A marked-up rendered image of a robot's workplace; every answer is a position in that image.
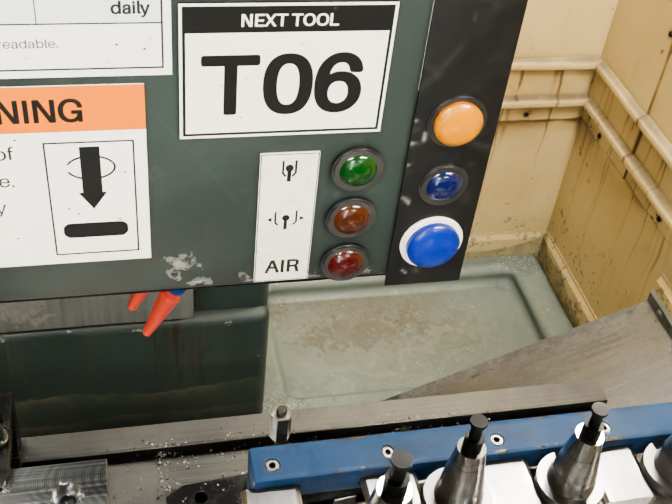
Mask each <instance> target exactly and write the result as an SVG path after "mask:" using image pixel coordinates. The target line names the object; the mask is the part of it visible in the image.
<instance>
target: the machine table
mask: <svg viewBox="0 0 672 504"><path fill-rule="evenodd" d="M541 401H542V402H541ZM607 401H608V399H607V398H606V396H605V394H604V392H603V390H602V388H601V386H600V384H599V382H598V380H597V379H593V380H584V381H574V382H564V383H554V384H545V385H535V386H525V387H515V388H505V389H496V390H486V391H476V392H466V393H456V394H447V395H437V396H427V397H417V398H407V399H398V400H388V401H378V402H368V403H359V404H349V405H339V406H329V407H319V408H310V409H300V410H291V411H292V412H293V414H292V424H291V433H290V436H289V438H288V440H287V442H284V445H285V444H290V443H291V444H294V443H303V442H312V441H313V439H315V440H316V439H317V440H316V441H321V440H330V439H339V438H348V437H353V435H356V436H354V437H357V436H367V435H370V434H371V435H376V434H385V433H392V432H400V430H401V429H400V428H402V425H403V426H404V425H406V426H407V427H408V426H411V428H410V427H408V428H409V430H410V431H412V430H418V426H419V430H421V429H430V428H439V427H449V426H458V425H457V424H456V423H457V422H458V423H459V424H460V425H467V424H470V418H471V416H472V415H474V414H482V415H484V416H485V417H486V418H487V419H488V422H494V421H503V420H512V419H521V418H531V417H540V416H549V415H558V414H567V413H576V412H585V411H591V407H592V405H593V404H594V403H595V402H602V403H604V404H606V403H607ZM446 409H447V410H446ZM453 410H454V411H453ZM489 410H490V412H489ZM437 411H438V412H437ZM388 412H389V414H390V415H388ZM433 413H434V414H433ZM447 413H449V414H450V415H449V414H447ZM454 413H455V416H454ZM375 414H376V417H375V416H374V415H375ZM270 415H271V412H270V413H261V414H251V415H241V416H231V417H222V418H212V419H202V420H192V421H182V422H173V423H163V424H153V425H143V426H133V427H124V428H114V429H104V430H94V431H85V432H75V433H65V434H55V435H45V436H36V437H26V438H21V441H22V467H21V468H25V467H34V466H43V465H52V464H62V463H71V462H80V461H89V460H98V459H107V463H108V473H109V484H110V504H138V503H139V504H166V496H168V495H169V494H171V493H172V492H174V490H173V489H172V488H174V489H176V490H177V489H178V488H180V486H182V485H187V484H193V483H198V482H203V481H209V480H214V479H219V478H224V477H223V476H222V475H224V476H225V477H230V476H235V475H240V474H241V473H242V472H244V474H245V473H247V472H246V471H248V453H249V449H251V448H257V447H266V444H267V446H273V445H274V441H273V440H272V439H271V438H270V437H269V433H268V432H269V427H270ZM359 415H360V416H359ZM418 415H419V416H418ZM434 415H435V416H434ZM452 415H453V416H452ZM523 415H524V416H523ZM355 416H357V417H355ZM444 416H445V417H444ZM402 417H403V418H402ZM408 417H410V420H409V419H408ZM417 417H418V418H417ZM423 417H424V418H423ZM397 418H398V419H399V418H400V419H399V420H400V423H399V422H397V421H399V420H397ZM404 418H405V419H404ZM425 418H426V420H425ZM489 418H491V419H489ZM376 419H377V420H376ZM356 420H357V421H356ZM394 420H395V423H394V422H393V421H394ZM405 420H406V421H405ZM384 421H385V423H384ZM408 421H409V422H408ZM360 422H361V423H360ZM359 423H360V424H359ZM372 423H373V424H372ZM383 423H384V424H383ZM449 423H450V424H449ZM451 424H452V425H451ZM324 425H326V427H324ZM430 425H432V426H431V427H429V426H430ZM441 425H443V426H441ZM221 427H222V429H221V430H220V428H221ZM399 427H400V428H399ZM229 428H230V429H229ZM252 428H254V430H252ZM311 428H312V429H311ZM395 428H396V429H397V428H399V430H395ZM293 429H295V430H293ZM391 429H392V431H391ZM378 430H379V431H378ZM382 430H383V431H382ZM238 431H241V433H239V432H238ZM293 431H294V433H295V434H293ZM358 431H359V432H361V434H359V433H358V434H357V432H358ZM230 432H231V433H232V434H231V433H230ZM242 432H243V433H242ZM267 433H268V435H267ZM368 433H370V434H368ZM188 434H189V435H188ZM200 434H201V435H200ZM227 434H228V437H227ZM230 434H231V435H230ZM236 434H237V435H236ZM253 434H254V436H253ZM232 435H233V436H232ZM346 435H347V436H346ZM312 436H313V438H312ZM315 436H317V438H315ZM190 437H192V438H190ZM241 437H242V438H241ZM184 438H185V439H184ZM308 438H309V440H310V441H309V440H308ZM171 439H173V440H171ZM186 439H187V440H188V441H187V440H186ZM191 439H192V440H193V441H192V440H191ZM212 439H213V440H212ZM225 439H226V440H225ZM233 439H234V440H233ZM242 439H243V440H242ZM292 439H293V440H292ZM297 439H298V440H297ZM142 440H144V442H143V441H142ZM291 440H292V441H291ZM307 440H308V441H307ZM149 442H151V443H152V442H154V443H155V444H156V445H157V446H155V445H154V443H153V445H152V447H151V449H150V446H151V445H149ZM162 442H163V444H162ZM186 442H187V443H186ZM259 442H260V444H259ZM145 443H147V444H148V446H147V444H145ZM164 443H165V444H164ZM167 443H168V444H167ZM172 443H174V444H173V445H172ZM177 443H178V444H180V446H177V445H178V444H177ZM182 443H183V444H182ZM140 444H141V445H140ZM159 444H160V447H159ZM161 444H162V446H161ZM169 444H170V445H171V446H169ZM244 444H246V445H244ZM143 445H144V446H143ZM164 445H167V447H165V446H164ZM154 446H155V447H154ZM238 446H239V449H238ZM135 447H136V448H135ZM235 447H236V448H235ZM242 447H243V449H242ZM133 448H134V449H133ZM219 448H220V449H219ZM234 448H235V450H234ZM144 449H145V450H144ZM199 449H200V451H199ZM206 449H207V450H206ZM209 449H210V450H211V449H212V451H210V450H209ZM205 450H206V451H205ZM243 450H244V451H243ZM161 451H162V454H164V452H165V453H166V454H167V455H165V457H164V459H163V461H162V459H161V461H159V458H161V456H157V457H158V460H157V458H155V456H156V455H157V454H158V452H161ZM163 451H164V452H163ZM230 451H232V452H230ZM169 452H170V453H171V455H170V454H168V453H169ZM174 452H175V456H174ZM180 452H182V453H180ZM221 452H222V453H224V454H221ZM225 452H226V453H227V454H226V453H225ZM244 452H245V453H244ZM176 453H179V454H176ZM210 453H211V454H210ZM212 454H213V455H212ZM217 454H218V455H217ZM225 454H226V455H225ZM243 454H244V455H243ZM36 455H37V456H36ZM189 455H190V456H189ZM192 455H194V456H193V457H192ZM235 455H236V457H235V458H234V456H235ZM182 456H183V457H182ZM217 456H218V457H217ZM222 456H223V457H222ZM138 457H139V458H138ZM173 457H175V458H173ZM178 457H179V458H178ZM194 457H195V458H194ZM197 457H198V458H197ZM226 457H227V458H226ZM232 457H233V459H232ZM167 458H168V459H167ZM185 458H186V459H185ZM189 459H190V460H189ZM133 460H134V461H133ZM185 460H186V463H183V462H184V461H185ZM155 461H159V462H161V463H162V464H163V465H158V464H157V462H155ZM167 461H168V462H167ZM195 461H197V462H195ZM227 461H229V462H227ZM154 462H155V463H154ZM187 462H188V463H187ZM161 463H160V464H161ZM164 463H165V464H167V466H165V465H164ZM170 463H171V464H170ZM177 463H178V464H177ZM191 463H192V464H191ZM156 464H157V465H156ZM184 464H185V465H184ZM155 465H156V466H155ZM171 465H172V466H171ZM186 465H187V466H188V468H190V469H188V470H187V467H186ZM198 465H199V466H200V467H198ZM195 466H197V467H195ZM159 467H160V468H161V469H160V468H159ZM163 467H164V468H163ZM156 468H157V470H156ZM225 468H227V469H226V470H225V471H224V469H225ZM234 468H236V470H237V471H235V469H234ZM127 469H129V471H128V472H127ZM166 469H167V470H166ZM168 469H169V470H168ZM175 469H176V470H175ZM191 469H192V471H190V470H191ZM160 470H161V471H160ZM158 471H159V473H158ZM163 471H164V472H163ZM170 471H171V472H170ZM169 472H170V473H169ZM162 475H163V477H162ZM164 475H165V476H164ZM160 478H161V479H162V480H163V481H165V482H163V481H161V482H162V483H161V482H160V481H159V479H160ZM165 478H166V479H169V481H170V482H169V481H168V480H165ZM140 479H141V480H140ZM174 479H175V480H174ZM166 481H167V484H166ZM174 482H175V483H177V482H179V484H180V485H178V484H175V483H174ZM162 484H163V488H161V487H160V486H162ZM164 484H165V485H164ZM169 484H170V486H171V487H170V488H168V487H167V486H168V485H169ZM165 486H166V487H167V489H168V491H165V489H166V487H165ZM138 487H139V488H138ZM158 488H160V489H159V490H157V489H158ZM141 489H142V490H141ZM171 489H172V490H173V491H171ZM140 490H141V491H140ZM162 490H164V491H163V492H162ZM123 491H124V492H123ZM140 492H141V493H140ZM122 494H123V495H122ZM161 494H163V495H161ZM113 496H117V497H116V498H113ZM159 496H160V498H159V499H157V497H159ZM162 496H163V497H162ZM129 499H131V500H130V502H129ZM126 501H127V502H126Z"/></svg>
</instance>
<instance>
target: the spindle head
mask: <svg viewBox="0 0 672 504"><path fill-rule="evenodd" d="M237 1H348V0H171V35H172V75H138V76H98V77H59V78H19V79H0V87H13V86H50V85H87V84H125V83H144V92H145V116H146V141H147V165H148V190H149V214H150V239H151V258H140V259H125V260H109V261H94V262H79V263H63V264H48V265H33V266H17V267H2V268H0V303H11V302H25V301H39V300H53V299H66V298H80V297H94V296H107V295H121V294H135V293H148V292H162V291H176V290H190V289H203V288H217V287H231V286H244V285H258V284H272V283H285V282H299V281H313V280H327V279H329V278H327V277H326V276H325V275H324V274H323V272H322V270H321V266H320V262H321V258H322V256H323V255H324V253H325V252H326V251H327V250H328V249H330V248H331V247H333V246H335V245H337V244H340V243H346V242H352V243H357V244H359V245H361V246H363V247H364V248H365V249H366V251H367V253H368V256H369V263H368V266H367V268H366V269H365V270H364V271H363V273H361V274H360V275H359V276H357V277H368V276H381V275H386V269H387V264H388V258H389V253H390V247H391V241H392V236H393V230H394V225H395V219H396V213H397V208H398V202H399V197H400V191H401V185H402V180H403V174H404V169H405V163H406V157H407V152H408V146H409V140H410V135H411V129H412V124H413V118H414V112H415V107H416V101H417V96H418V87H419V82H420V76H421V71H422V65H423V59H424V54H425V48H426V43H427V37H428V31H429V26H430V20H431V14H432V9H433V3H434V0H399V2H400V3H399V10H398V17H397V23H396V30H395V36H394V43H393V49H392V56H391V62H390V69H389V76H388V82H387V89H386V95H385V102H384V108H383V115H382V121H381V128H380V131H377V132H352V133H327V134H301V135H276V136H251V137H225V138H200V139H180V127H179V50H178V2H237ZM355 146H368V147H371V148H373V149H375V150H377V151H378V152H379V153H380V155H381V157H382V159H383V162H384V170H383V173H382V175H381V177H380V178H379V179H378V181H377V182H376V183H374V184H373V185H372V186H370V187H368V188H366V189H363V190H359V191H349V190H345V189H342V188H340V187H339V186H338V185H337V184H336V183H335V182H334V180H333V177H332V174H331V168H332V164H333V162H334V160H335V159H336V157H337V156H338V155H339V154H340V153H342V152H343V151H344V150H346V149H348V148H351V147H355ZM300 151H320V152H321V154H320V164H319V173H318V182H317V192H316V201H315V211H314V220H313V230H312V239H311V249H310V258H309V268H308V277H307V278H305V279H291V280H278V281H264V282H254V281H253V279H254V260H255V242H256V224H257V206H258V187H259V169H260V153H276V152H300ZM350 196H360V197H364V198H366V199H368V200H369V201H371V202H372V204H373V205H374V208H375V210H376V219H375V222H374V224H373V225H372V226H371V228H370V229H369V230H367V231H366V232H365V233H363V234H361V235H359V236H356V237H351V238H343V237H338V236H336V235H334V234H332V233H331V232H330V231H329V229H328V227H327V225H326V214H327V211H328V210H329V208H330V207H331V206H332V205H333V204H334V203H335V202H337V201H338V200H340V199H343V198H345V197H350Z"/></svg>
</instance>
